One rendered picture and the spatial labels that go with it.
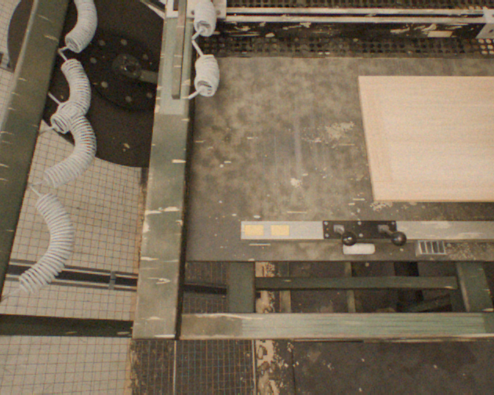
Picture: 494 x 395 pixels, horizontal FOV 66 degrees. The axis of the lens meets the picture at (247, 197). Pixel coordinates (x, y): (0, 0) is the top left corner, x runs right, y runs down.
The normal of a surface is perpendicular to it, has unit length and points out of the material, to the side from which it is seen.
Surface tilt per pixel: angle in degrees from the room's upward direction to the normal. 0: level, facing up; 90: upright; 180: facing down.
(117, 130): 90
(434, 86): 51
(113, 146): 90
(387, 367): 0
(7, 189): 90
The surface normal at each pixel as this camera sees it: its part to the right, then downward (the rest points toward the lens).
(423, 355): -0.77, -0.23
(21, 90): 0.64, -0.29
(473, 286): 0.01, -0.37
